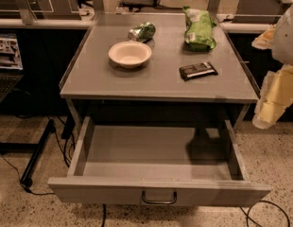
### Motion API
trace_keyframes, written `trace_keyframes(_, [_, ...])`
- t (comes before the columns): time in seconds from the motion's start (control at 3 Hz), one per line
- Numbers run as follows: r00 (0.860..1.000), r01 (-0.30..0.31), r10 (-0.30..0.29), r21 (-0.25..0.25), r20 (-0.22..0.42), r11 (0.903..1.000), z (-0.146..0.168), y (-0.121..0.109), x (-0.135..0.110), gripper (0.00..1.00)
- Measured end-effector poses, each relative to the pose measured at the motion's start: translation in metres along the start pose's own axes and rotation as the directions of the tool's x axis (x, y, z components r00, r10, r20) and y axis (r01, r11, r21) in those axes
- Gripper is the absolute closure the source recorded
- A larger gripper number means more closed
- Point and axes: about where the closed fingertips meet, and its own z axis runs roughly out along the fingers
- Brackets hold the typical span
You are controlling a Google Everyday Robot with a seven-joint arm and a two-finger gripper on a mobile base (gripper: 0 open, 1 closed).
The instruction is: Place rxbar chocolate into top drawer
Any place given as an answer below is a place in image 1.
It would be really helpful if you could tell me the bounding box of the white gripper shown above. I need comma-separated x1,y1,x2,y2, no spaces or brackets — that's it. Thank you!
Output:
251,4,293,129

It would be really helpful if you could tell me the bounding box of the dark chocolate rxbar wrapper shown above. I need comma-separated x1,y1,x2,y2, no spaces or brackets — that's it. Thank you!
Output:
179,61,217,81

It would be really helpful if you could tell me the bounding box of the open grey top drawer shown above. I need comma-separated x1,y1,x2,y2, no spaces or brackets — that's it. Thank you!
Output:
48,118,271,207

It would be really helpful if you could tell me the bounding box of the green chip bag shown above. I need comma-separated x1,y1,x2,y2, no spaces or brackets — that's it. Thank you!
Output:
183,6,216,52

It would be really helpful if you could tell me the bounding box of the crushed green soda can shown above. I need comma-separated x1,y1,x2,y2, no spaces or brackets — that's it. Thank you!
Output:
128,22,156,43

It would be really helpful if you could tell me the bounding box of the grey metal cabinet table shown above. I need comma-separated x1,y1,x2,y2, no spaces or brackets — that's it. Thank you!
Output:
60,13,259,125

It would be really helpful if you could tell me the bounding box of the laptop computer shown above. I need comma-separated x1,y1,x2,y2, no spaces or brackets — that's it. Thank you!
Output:
0,31,24,103

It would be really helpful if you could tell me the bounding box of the black desk leg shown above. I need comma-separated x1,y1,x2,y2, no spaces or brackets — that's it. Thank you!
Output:
20,119,55,188

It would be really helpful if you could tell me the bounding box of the black floor cable right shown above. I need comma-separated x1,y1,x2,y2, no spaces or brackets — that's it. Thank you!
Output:
240,200,291,227

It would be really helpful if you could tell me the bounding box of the black floor cable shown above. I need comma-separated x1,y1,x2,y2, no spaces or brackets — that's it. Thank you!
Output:
0,135,56,197
240,200,291,227

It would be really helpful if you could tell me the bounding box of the metal drawer handle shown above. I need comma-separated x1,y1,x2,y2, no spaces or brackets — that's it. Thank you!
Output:
141,190,178,205

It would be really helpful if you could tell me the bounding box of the black cable under drawer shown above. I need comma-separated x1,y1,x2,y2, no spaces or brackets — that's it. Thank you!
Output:
100,203,108,227

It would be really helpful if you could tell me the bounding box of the black floor cable left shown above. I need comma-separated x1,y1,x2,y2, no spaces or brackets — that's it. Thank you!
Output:
0,135,56,197

